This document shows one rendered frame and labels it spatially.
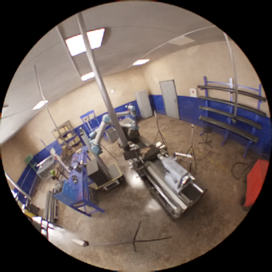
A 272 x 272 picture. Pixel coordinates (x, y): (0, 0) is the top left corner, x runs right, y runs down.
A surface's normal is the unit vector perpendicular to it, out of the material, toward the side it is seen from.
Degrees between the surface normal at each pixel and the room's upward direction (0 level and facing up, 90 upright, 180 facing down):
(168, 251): 0
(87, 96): 90
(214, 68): 90
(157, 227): 0
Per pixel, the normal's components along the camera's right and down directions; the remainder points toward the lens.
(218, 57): -0.86, 0.45
